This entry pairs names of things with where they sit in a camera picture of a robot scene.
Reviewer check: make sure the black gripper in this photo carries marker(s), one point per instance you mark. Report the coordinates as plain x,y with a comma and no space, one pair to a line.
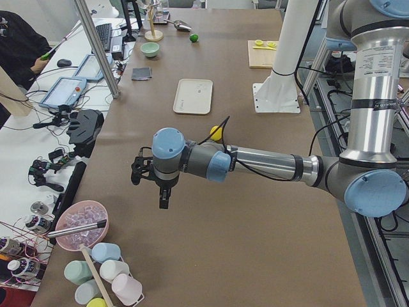
165,187

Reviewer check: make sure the yellow lemon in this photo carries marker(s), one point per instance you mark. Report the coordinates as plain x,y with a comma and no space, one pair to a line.
216,133

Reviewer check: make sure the green lime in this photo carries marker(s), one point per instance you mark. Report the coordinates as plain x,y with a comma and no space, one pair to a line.
193,38

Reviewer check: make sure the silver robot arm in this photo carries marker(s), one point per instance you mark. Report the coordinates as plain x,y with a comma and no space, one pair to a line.
364,175

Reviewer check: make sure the cream rectangular tray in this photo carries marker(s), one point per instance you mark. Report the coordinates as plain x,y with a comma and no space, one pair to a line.
193,96

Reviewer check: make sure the pink bowl with ice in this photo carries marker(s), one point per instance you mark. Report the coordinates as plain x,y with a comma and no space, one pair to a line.
79,214

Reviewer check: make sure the blue plastic cup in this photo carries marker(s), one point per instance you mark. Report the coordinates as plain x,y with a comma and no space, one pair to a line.
104,251

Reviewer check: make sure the white plastic cup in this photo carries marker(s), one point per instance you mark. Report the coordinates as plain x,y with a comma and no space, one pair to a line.
110,269

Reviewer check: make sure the black flat bar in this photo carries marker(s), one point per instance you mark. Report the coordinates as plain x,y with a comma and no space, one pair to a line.
65,199

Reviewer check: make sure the wooden cup rack stick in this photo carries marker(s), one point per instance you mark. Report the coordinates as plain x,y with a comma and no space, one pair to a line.
85,252

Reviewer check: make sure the pink plastic cup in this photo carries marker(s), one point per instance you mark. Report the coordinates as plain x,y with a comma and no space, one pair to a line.
127,289

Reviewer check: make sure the green plastic cup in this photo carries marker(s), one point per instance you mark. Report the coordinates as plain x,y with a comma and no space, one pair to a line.
77,272

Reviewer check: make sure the grey folded cloth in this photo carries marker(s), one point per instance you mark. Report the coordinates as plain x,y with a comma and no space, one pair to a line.
141,74

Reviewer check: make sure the grey plastic cup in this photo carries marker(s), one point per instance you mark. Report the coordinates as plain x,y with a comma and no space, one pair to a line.
86,292

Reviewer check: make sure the yellow plastic cup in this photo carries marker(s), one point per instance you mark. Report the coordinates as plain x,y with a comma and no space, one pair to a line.
97,302

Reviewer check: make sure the near blue teach pendant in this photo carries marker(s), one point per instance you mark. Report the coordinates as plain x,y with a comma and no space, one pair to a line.
65,91

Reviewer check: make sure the blue teach pendant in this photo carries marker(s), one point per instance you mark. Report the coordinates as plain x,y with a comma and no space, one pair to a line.
89,69
65,91

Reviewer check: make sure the mint green bowl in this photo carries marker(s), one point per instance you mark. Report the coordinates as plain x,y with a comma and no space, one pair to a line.
150,49

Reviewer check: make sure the far blue teach pendant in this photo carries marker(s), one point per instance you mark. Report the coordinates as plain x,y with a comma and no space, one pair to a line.
89,69

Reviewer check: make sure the wooden mug tree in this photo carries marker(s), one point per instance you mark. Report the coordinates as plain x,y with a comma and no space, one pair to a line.
151,35

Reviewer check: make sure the black computer mouse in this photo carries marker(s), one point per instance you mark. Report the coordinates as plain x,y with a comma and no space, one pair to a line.
64,63

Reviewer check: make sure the metal scoop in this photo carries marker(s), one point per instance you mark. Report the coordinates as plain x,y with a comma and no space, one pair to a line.
180,25

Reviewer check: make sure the bamboo cutting board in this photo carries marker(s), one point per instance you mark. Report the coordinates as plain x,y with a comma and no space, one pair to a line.
261,58

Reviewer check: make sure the yellow plastic knife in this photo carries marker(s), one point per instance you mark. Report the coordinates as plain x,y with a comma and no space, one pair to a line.
264,48

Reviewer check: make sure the black keyboard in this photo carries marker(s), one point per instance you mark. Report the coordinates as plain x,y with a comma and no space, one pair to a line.
104,32

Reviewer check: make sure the person in black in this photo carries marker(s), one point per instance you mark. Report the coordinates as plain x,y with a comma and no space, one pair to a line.
21,50

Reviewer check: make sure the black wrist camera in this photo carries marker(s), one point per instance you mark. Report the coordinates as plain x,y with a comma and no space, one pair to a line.
142,167

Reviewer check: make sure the metal pestle handle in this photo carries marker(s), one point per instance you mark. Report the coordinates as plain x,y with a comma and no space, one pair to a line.
77,229

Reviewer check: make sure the aluminium frame post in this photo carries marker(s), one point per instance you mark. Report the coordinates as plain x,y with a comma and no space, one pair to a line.
96,45

